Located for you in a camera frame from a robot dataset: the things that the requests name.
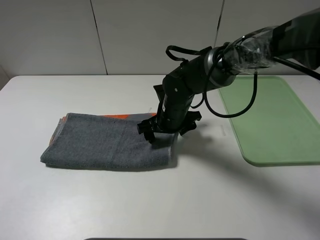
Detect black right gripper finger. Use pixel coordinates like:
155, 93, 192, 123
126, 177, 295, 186
143, 131, 156, 143

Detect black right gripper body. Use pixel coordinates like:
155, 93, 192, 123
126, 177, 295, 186
137, 100, 202, 135

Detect grey towel with orange pattern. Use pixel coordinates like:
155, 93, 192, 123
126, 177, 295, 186
40, 113, 177, 172

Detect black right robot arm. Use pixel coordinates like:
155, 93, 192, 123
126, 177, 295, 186
137, 9, 320, 142

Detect light green plastic tray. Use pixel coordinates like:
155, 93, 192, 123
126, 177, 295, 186
230, 76, 320, 167

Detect black right camera cable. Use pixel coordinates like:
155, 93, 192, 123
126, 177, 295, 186
165, 44, 320, 118

